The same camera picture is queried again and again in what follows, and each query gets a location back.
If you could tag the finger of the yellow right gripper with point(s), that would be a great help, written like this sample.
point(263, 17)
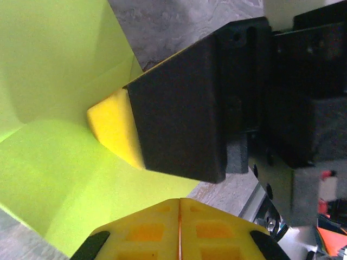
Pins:
point(176, 116)

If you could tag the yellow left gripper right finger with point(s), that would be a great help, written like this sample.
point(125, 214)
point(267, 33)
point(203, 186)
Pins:
point(217, 235)

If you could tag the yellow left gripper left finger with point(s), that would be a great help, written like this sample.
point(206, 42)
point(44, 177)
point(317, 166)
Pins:
point(141, 235)

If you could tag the yellow-green paper sheet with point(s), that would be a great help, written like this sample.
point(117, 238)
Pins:
point(54, 135)

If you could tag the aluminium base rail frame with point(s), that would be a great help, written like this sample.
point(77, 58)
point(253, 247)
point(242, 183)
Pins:
point(257, 203)

